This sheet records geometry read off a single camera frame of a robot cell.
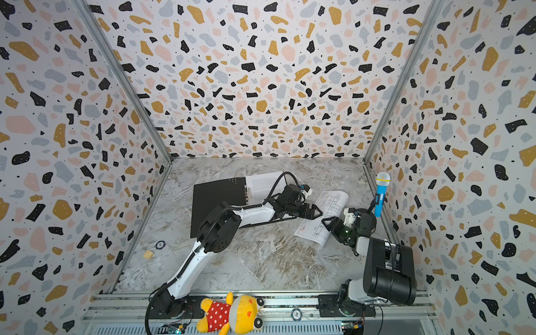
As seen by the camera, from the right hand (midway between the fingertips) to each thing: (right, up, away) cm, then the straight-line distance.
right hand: (325, 220), depth 92 cm
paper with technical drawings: (+4, +7, +5) cm, 9 cm away
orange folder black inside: (-56, +11, +15) cm, 59 cm away
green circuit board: (-56, -32, -22) cm, 68 cm away
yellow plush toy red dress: (-32, -25, -26) cm, 48 cm away
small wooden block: (-74, -13, -7) cm, 75 cm away
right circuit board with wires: (+4, -33, -20) cm, 39 cm away
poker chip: (-14, -29, -19) cm, 38 cm away
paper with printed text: (-31, +15, +18) cm, 39 cm away
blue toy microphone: (+19, +18, -14) cm, 29 cm away
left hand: (-2, +4, +1) cm, 5 cm away
